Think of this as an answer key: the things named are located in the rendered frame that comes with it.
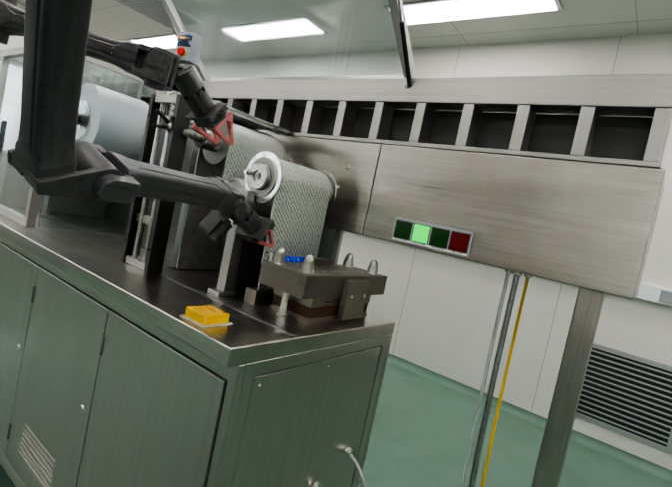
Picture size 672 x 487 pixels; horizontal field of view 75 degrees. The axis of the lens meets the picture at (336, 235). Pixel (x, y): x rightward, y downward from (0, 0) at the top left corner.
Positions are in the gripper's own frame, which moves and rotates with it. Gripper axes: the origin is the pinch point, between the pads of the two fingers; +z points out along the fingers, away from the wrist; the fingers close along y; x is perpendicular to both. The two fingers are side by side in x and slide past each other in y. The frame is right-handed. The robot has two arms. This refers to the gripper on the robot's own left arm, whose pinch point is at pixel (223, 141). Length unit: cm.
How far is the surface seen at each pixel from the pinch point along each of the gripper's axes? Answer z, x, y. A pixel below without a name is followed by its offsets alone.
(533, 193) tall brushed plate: 35, 32, 66
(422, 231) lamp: 44, 20, 38
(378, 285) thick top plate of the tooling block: 56, 5, 27
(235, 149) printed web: 12.6, 11.7, -15.9
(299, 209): 28.2, 5.9, 7.6
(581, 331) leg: 69, 17, 81
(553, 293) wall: 239, 151, 36
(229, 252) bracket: 26.5, -16.0, -1.5
